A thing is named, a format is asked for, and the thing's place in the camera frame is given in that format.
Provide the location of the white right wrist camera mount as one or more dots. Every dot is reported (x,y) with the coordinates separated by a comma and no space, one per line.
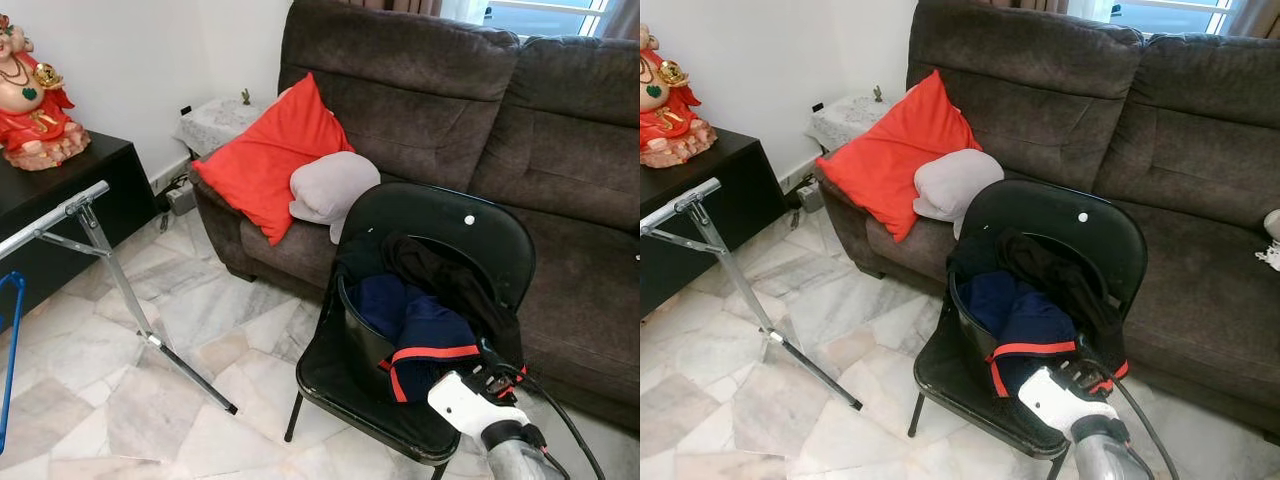
(1060,400)
(470,405)

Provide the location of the grey cushion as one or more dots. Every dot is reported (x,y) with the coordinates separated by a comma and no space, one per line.
(335,190)
(958,185)

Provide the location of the black television console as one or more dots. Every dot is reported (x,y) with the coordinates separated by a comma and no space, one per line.
(740,190)
(60,210)

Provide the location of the silver metal clothes rack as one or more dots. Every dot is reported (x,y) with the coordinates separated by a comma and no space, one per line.
(50,222)
(680,205)

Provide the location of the red laughing Buddha statue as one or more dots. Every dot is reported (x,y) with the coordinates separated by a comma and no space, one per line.
(35,110)
(670,110)

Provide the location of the white lace cloth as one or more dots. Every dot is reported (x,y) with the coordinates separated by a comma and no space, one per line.
(1270,240)

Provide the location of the brown fabric sofa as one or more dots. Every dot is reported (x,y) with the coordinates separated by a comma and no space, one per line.
(430,110)
(1060,110)

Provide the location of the black plastic chair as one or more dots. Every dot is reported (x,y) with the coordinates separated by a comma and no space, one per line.
(1050,212)
(440,215)

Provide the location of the window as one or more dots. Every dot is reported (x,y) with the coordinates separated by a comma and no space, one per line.
(1165,14)
(540,15)

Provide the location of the red cushion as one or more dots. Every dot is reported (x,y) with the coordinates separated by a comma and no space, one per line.
(890,160)
(265,165)

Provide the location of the blue plastic hanger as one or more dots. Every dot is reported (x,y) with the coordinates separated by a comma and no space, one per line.
(13,360)

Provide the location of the brown curtain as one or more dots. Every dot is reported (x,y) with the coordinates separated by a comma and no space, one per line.
(1255,15)
(622,15)

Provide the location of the side table with lace cloth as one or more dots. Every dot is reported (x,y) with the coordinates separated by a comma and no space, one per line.
(215,125)
(850,120)

